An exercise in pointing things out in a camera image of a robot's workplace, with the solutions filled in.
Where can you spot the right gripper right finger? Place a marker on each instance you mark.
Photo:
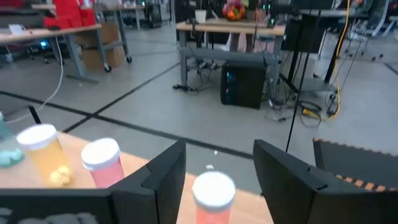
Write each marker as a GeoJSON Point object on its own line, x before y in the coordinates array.
{"type": "Point", "coordinates": [286, 186]}

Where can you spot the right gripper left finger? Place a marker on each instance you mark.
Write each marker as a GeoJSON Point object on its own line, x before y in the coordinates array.
{"type": "Point", "coordinates": [149, 199]}

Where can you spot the pink medicine bottle white cap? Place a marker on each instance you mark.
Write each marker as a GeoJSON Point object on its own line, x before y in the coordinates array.
{"type": "Point", "coordinates": [104, 174]}
{"type": "Point", "coordinates": [213, 193]}

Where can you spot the yellow medicine bottle white cap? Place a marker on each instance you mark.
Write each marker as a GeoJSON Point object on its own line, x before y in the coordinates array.
{"type": "Point", "coordinates": [46, 161]}

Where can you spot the blue medicine bottle white cap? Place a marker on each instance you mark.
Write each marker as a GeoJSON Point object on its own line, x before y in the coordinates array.
{"type": "Point", "coordinates": [9, 155]}

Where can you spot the wooden shelf black legs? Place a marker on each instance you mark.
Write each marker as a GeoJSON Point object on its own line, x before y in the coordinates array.
{"type": "Point", "coordinates": [250, 211]}

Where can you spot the black striped-edge floor mat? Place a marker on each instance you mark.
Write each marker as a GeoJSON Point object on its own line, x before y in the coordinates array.
{"type": "Point", "coordinates": [357, 161]}

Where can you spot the yellow power plug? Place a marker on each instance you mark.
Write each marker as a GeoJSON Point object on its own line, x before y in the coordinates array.
{"type": "Point", "coordinates": [308, 112]}

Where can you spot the black computer tower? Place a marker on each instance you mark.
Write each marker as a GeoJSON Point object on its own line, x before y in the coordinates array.
{"type": "Point", "coordinates": [242, 84]}

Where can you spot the black power strip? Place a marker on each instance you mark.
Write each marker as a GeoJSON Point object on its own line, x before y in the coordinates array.
{"type": "Point", "coordinates": [183, 88]}

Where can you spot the person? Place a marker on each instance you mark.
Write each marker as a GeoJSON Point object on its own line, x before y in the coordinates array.
{"type": "Point", "coordinates": [245, 42]}

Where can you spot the black desk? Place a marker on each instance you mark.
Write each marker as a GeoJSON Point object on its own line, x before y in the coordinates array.
{"type": "Point", "coordinates": [303, 34]}

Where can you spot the cardboard box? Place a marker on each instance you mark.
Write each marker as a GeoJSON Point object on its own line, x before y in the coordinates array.
{"type": "Point", "coordinates": [105, 46]}

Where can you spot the office chair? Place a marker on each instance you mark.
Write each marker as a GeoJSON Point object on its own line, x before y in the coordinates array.
{"type": "Point", "coordinates": [367, 31]}

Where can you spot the colourful toy fruit pile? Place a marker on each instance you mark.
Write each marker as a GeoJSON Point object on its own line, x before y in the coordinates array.
{"type": "Point", "coordinates": [233, 9]}

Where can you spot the white cup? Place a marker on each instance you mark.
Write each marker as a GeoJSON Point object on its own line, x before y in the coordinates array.
{"type": "Point", "coordinates": [200, 16]}

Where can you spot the wooden-top table grey legs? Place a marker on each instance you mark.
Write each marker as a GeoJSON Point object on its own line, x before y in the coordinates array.
{"type": "Point", "coordinates": [46, 32]}

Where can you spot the red storage bins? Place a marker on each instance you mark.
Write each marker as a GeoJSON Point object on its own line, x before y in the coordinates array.
{"type": "Point", "coordinates": [70, 12]}

